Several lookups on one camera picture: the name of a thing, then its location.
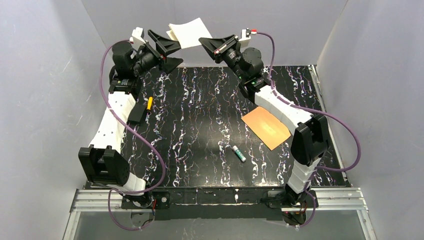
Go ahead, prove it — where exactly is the beige letter paper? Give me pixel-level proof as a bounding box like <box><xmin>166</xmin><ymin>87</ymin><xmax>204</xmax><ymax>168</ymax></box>
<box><xmin>166</xmin><ymin>17</ymin><xmax>212</xmax><ymax>49</ymax></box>

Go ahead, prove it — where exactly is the orange brown envelope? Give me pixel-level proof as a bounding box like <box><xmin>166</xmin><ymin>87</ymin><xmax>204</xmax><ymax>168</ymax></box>
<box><xmin>241</xmin><ymin>106</ymin><xmax>291</xmax><ymax>151</ymax></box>

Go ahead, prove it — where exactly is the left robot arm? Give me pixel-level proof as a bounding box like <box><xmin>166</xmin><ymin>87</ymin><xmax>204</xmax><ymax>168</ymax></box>
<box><xmin>78</xmin><ymin>27</ymin><xmax>183</xmax><ymax>196</ymax></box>

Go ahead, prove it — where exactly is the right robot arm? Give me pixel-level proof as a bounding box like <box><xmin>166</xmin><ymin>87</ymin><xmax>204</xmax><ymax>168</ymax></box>
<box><xmin>198</xmin><ymin>35</ymin><xmax>330</xmax><ymax>204</ymax></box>

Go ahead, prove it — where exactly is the green white glue stick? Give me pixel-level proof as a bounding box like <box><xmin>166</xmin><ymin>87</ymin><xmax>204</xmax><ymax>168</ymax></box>
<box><xmin>231</xmin><ymin>145</ymin><xmax>247</xmax><ymax>163</ymax></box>

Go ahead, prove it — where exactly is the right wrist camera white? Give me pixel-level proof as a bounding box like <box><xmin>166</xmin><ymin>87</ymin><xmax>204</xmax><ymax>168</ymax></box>
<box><xmin>238</xmin><ymin>28</ymin><xmax>257</xmax><ymax>44</ymax></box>

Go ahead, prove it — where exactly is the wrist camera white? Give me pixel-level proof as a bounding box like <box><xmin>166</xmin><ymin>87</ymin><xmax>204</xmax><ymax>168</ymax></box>
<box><xmin>238</xmin><ymin>28</ymin><xmax>257</xmax><ymax>44</ymax></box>
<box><xmin>129</xmin><ymin>27</ymin><xmax>146</xmax><ymax>46</ymax></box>

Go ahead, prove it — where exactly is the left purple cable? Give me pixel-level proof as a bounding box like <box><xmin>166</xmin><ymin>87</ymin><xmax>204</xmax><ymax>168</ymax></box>
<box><xmin>99</xmin><ymin>39</ymin><xmax>167</xmax><ymax>231</ymax></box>

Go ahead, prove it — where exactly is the purple cable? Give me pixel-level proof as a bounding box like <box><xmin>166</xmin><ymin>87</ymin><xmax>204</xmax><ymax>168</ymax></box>
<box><xmin>99</xmin><ymin>39</ymin><xmax>167</xmax><ymax>231</ymax></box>
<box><xmin>256</xmin><ymin>31</ymin><xmax>362</xmax><ymax>229</ymax></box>

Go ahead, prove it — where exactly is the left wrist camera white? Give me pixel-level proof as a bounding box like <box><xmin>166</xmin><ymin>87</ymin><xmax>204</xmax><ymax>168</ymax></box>
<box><xmin>129</xmin><ymin>27</ymin><xmax>146</xmax><ymax>46</ymax></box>

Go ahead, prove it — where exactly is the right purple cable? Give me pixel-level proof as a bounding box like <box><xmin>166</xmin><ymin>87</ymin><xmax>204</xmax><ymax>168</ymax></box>
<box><xmin>256</xmin><ymin>31</ymin><xmax>362</xmax><ymax>229</ymax></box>

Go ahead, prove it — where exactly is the aluminium rail frame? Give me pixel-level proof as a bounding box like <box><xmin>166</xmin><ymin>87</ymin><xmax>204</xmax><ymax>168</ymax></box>
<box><xmin>63</xmin><ymin>187</ymin><xmax>376</xmax><ymax>240</ymax></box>

